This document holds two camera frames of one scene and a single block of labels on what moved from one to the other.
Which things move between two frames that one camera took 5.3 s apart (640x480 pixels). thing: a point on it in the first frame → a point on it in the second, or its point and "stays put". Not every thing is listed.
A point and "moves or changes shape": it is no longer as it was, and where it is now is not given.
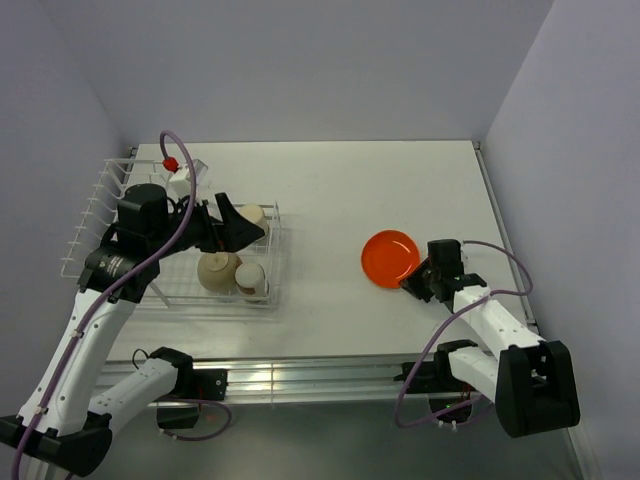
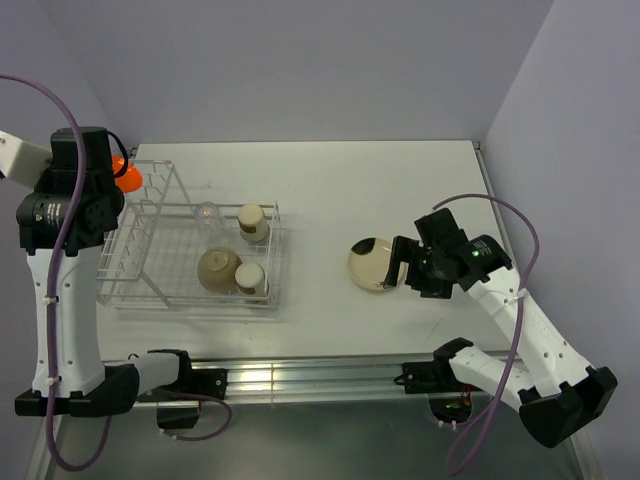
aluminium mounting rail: (299, 379) stays put
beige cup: (256, 214) stays put
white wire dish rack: (241, 278) stays put
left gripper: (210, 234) → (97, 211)
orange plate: (389, 257) → (131, 179)
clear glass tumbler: (200, 169) moves or changes shape
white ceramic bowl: (217, 271) stays put
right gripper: (411, 283) stays put
